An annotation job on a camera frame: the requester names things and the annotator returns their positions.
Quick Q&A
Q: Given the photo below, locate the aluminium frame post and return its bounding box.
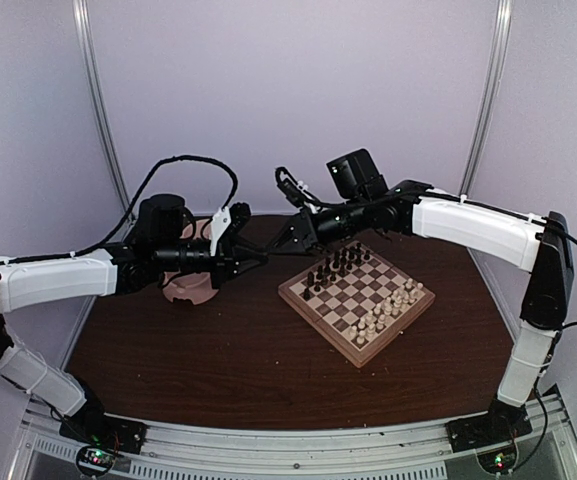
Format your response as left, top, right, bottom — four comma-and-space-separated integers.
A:
459, 0, 514, 195
72, 0, 130, 212

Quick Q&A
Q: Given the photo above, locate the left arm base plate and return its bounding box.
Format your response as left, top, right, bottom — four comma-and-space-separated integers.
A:
59, 417, 147, 454

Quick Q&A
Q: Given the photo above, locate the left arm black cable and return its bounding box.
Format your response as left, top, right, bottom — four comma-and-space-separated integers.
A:
67, 154, 240, 256

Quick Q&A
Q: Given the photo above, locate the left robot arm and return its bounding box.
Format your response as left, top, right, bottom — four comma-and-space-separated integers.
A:
0, 194, 267, 444

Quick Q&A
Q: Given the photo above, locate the front aluminium rail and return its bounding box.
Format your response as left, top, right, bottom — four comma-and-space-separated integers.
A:
3, 397, 577, 479

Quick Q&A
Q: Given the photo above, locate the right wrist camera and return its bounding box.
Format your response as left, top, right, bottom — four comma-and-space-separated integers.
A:
277, 171, 322, 213

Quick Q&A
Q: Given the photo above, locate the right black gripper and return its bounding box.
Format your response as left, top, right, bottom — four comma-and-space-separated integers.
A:
266, 194, 370, 256

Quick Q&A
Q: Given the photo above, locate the left circuit board with LEDs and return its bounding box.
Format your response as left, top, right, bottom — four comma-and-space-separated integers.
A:
75, 446, 116, 472

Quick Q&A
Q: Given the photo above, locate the wooden chess board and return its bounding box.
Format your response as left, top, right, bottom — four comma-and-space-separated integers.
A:
278, 241, 435, 368

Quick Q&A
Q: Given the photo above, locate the right circuit board with LEDs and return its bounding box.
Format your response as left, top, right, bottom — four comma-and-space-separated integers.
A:
477, 446, 518, 475

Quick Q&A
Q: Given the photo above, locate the white chess pieces group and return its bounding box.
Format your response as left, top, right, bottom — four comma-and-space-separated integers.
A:
347, 279, 425, 349

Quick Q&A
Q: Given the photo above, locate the dark chess piece tall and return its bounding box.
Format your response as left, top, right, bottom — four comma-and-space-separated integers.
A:
332, 251, 341, 269

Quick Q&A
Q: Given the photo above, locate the right aluminium frame post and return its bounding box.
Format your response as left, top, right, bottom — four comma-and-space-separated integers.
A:
459, 0, 514, 195

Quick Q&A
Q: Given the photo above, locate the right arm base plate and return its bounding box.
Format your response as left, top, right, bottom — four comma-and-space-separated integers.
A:
446, 415, 533, 453

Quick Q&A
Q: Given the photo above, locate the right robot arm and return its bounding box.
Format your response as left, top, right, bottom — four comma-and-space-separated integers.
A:
269, 149, 574, 442

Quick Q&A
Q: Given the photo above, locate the circuit board with leds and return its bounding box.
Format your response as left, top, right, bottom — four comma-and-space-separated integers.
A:
477, 446, 518, 475
75, 446, 116, 472

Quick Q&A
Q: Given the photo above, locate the left aluminium frame post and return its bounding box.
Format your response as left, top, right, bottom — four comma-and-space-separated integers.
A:
72, 0, 130, 212

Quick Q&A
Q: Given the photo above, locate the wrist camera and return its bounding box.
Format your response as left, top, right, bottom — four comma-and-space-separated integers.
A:
210, 202, 251, 257
277, 171, 322, 213

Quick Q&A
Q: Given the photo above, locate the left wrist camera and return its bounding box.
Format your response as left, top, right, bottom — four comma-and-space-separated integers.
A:
210, 202, 251, 257

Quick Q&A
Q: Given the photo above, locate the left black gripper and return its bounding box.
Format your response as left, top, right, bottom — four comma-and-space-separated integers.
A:
155, 237, 269, 290

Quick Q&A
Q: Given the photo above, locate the pink double pet bowl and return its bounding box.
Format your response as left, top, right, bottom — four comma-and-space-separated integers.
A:
161, 218, 219, 305

